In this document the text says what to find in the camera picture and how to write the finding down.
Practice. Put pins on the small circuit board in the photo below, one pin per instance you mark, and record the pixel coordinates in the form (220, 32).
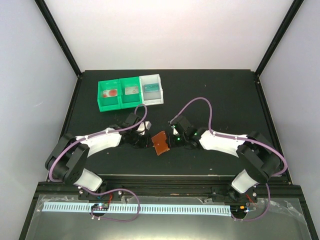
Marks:
(100, 207)

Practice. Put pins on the right black frame post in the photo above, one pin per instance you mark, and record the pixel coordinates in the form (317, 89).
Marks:
(282, 29)

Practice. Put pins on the grey card in bin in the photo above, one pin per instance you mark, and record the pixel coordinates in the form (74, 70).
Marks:
(131, 90)

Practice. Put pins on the red spotted card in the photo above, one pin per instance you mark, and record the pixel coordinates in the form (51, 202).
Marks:
(108, 93)

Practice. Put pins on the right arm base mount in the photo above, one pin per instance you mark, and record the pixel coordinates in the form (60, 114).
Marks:
(228, 195)

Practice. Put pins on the white translucent bin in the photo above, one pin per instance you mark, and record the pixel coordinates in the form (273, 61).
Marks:
(155, 98)

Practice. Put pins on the left black frame post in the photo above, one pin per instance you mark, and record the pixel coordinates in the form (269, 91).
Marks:
(47, 15)

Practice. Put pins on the left green bin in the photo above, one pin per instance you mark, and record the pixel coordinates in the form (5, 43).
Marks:
(108, 104)

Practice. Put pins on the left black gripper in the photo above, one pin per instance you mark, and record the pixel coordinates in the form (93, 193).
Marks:
(145, 143)

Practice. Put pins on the green bin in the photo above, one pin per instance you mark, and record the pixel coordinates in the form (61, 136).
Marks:
(108, 104)
(130, 101)

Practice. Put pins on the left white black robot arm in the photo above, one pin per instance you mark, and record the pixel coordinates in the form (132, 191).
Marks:
(67, 162)

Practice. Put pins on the black frame post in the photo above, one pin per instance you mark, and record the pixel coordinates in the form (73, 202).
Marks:
(47, 15)
(282, 29)

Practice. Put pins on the teal card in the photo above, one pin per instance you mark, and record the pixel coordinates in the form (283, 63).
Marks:
(152, 87)

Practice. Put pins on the middle green bin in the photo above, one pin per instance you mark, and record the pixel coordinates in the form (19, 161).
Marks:
(130, 101)

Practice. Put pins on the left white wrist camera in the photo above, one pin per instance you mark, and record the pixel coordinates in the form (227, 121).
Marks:
(143, 128)

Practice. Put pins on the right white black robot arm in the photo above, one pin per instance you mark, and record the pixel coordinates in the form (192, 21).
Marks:
(258, 161)

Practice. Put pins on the brown leather card holder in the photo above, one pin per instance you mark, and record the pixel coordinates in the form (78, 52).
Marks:
(160, 143)

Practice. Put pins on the white slotted cable duct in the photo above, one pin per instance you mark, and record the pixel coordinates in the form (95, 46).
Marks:
(155, 209)

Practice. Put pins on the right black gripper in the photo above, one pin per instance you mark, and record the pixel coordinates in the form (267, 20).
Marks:
(172, 144)

